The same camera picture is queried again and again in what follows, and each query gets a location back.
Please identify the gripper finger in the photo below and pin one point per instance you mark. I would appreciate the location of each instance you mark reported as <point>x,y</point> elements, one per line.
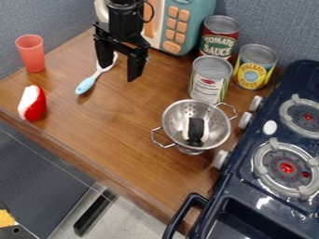
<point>103,53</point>
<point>136,66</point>

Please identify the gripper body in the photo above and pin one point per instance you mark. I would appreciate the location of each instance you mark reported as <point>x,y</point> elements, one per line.
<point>123,30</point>

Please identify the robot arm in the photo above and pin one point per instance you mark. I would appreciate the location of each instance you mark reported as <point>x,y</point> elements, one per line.
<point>123,6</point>

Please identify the silver colander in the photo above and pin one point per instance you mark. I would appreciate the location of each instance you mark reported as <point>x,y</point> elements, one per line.
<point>195,126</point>

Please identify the red white toy sushi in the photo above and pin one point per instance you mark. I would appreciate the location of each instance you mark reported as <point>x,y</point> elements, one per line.
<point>32,103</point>

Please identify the blue white toy brush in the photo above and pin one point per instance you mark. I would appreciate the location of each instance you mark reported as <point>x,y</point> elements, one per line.
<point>89,81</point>

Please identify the toy microwave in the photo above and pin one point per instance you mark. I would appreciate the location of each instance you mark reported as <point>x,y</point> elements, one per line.
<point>178,25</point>

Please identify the pink plastic cup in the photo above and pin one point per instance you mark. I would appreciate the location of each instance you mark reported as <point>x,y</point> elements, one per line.
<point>31,53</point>

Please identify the white label can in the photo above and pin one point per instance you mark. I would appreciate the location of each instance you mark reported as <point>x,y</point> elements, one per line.
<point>209,79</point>

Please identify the red tomato sauce can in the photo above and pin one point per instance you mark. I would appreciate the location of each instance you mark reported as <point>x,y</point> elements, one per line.
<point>219,37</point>

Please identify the yellow pineapple can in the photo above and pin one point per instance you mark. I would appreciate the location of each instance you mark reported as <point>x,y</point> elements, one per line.
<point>254,66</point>

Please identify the toy stove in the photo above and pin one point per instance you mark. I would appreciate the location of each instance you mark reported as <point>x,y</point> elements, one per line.
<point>270,161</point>

